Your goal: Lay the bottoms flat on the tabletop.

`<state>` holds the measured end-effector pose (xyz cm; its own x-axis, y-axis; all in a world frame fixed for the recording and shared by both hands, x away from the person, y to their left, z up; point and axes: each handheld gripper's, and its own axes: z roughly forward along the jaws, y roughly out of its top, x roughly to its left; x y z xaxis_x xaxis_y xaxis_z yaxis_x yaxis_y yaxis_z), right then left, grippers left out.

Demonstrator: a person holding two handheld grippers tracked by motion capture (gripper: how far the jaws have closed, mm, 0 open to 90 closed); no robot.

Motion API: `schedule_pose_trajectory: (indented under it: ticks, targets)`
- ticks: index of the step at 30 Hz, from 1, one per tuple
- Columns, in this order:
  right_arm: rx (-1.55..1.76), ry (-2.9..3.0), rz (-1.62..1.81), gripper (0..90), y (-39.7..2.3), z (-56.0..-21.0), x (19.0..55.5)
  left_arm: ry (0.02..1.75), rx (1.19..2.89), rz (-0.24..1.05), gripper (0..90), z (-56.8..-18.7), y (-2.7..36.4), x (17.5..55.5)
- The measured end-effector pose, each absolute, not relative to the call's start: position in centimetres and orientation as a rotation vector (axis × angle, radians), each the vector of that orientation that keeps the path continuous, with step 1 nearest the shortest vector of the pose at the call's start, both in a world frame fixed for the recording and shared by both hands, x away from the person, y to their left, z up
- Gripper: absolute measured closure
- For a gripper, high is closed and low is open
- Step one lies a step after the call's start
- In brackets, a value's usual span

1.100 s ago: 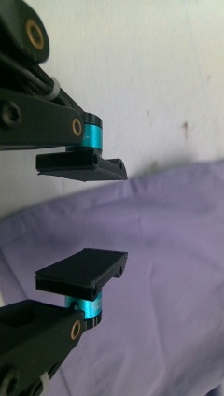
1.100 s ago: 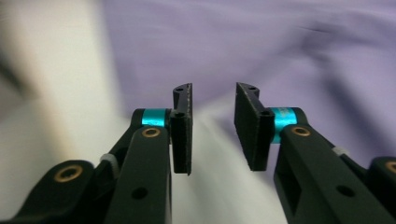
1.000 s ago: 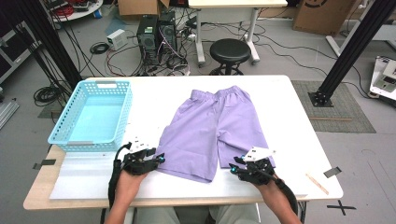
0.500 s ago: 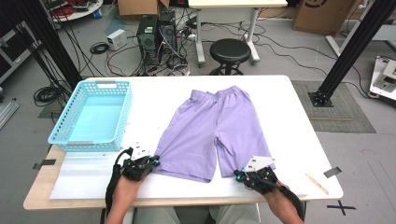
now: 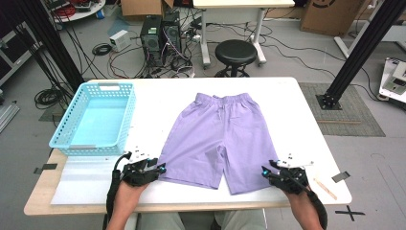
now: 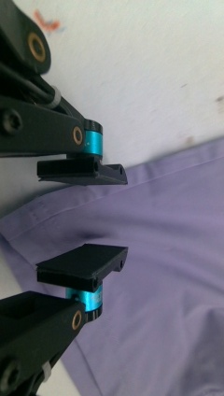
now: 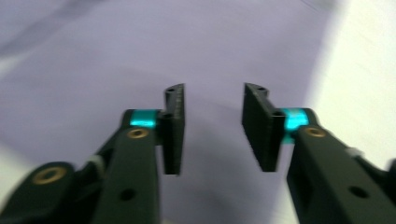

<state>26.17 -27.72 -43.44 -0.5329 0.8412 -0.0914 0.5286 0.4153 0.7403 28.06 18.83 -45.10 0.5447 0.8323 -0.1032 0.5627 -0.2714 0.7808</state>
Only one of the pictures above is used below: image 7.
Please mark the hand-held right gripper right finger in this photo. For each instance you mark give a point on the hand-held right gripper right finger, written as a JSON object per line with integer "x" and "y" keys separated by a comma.
{"x": 323, "y": 174}

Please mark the purple shorts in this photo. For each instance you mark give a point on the purple shorts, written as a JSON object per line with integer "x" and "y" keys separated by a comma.
{"x": 93, "y": 62}

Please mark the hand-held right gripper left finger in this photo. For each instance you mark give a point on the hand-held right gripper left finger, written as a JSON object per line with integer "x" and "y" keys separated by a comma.
{"x": 137, "y": 174}

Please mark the white table cover sheet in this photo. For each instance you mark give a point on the white table cover sheet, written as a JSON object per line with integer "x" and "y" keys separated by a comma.
{"x": 367, "y": 62}

